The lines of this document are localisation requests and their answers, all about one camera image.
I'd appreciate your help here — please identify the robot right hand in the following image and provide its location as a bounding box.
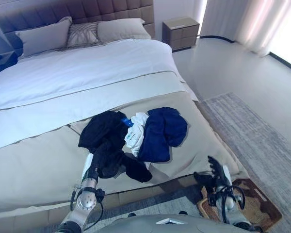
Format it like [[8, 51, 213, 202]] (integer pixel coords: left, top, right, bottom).
[[193, 155, 232, 192]]

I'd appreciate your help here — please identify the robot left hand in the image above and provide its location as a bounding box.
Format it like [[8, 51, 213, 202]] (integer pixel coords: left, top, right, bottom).
[[81, 152, 100, 181]]

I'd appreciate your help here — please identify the black garment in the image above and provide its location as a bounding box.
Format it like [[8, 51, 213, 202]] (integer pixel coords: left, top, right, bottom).
[[78, 111, 153, 183]]

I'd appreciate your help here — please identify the beige bed runner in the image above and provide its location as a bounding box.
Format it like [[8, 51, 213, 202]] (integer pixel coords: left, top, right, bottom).
[[0, 91, 248, 214]]

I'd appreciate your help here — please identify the brown woven basket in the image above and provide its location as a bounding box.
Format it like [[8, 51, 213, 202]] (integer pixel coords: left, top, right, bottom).
[[196, 178, 283, 231]]

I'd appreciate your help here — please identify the bed with white duvet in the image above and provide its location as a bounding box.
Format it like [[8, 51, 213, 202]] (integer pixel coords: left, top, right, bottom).
[[0, 38, 248, 220]]

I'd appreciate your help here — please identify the grey striped area rug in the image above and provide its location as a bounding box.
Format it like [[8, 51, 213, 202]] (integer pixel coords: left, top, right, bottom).
[[198, 91, 291, 233]]

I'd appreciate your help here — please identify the white printed t-shirt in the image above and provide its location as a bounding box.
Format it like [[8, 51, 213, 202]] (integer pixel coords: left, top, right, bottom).
[[124, 112, 150, 157]]

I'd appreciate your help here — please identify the navy blue garment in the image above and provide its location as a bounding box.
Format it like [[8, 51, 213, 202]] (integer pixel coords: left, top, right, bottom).
[[138, 106, 188, 163]]

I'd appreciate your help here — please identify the grey robot torso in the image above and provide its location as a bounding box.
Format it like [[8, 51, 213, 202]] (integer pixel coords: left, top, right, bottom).
[[83, 213, 248, 233]]

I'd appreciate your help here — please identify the patterned decorative cushion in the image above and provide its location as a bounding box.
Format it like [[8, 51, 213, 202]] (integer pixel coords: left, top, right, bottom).
[[66, 22, 100, 48]]

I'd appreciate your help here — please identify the beige pillow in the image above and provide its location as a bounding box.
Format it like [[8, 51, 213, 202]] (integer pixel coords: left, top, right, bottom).
[[15, 16, 73, 58], [97, 18, 152, 44]]

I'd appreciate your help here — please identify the brown wooden nightstand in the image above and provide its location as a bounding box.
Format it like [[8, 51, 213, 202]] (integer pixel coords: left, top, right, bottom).
[[162, 16, 200, 51]]

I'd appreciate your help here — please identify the white sheer curtain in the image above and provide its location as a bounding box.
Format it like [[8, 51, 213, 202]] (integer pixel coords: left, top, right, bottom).
[[199, 0, 291, 58]]

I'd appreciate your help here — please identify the brown tufted headboard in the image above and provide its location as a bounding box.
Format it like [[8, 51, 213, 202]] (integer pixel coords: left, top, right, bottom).
[[0, 0, 156, 50]]

